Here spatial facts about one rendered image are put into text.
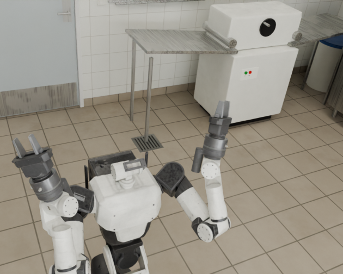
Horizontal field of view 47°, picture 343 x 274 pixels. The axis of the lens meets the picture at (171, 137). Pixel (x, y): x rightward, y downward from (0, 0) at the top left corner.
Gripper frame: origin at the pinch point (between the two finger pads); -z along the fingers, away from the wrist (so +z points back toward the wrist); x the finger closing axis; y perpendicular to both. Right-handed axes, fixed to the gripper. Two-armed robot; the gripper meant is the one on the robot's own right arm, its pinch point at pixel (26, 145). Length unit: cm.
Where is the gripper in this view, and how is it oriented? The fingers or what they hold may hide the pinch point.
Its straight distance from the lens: 125.9
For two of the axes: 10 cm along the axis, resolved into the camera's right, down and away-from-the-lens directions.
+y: -0.9, 4.6, -8.8
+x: 9.5, -2.2, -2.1
